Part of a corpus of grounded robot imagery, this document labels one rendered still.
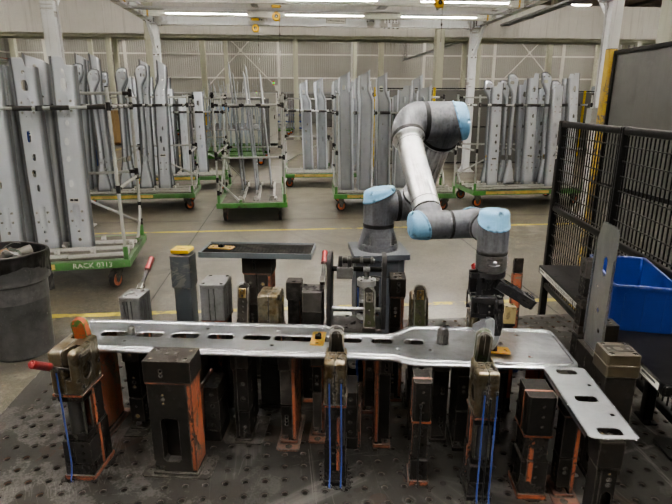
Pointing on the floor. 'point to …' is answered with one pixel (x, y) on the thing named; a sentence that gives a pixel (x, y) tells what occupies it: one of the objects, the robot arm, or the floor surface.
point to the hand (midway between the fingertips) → (494, 343)
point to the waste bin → (25, 301)
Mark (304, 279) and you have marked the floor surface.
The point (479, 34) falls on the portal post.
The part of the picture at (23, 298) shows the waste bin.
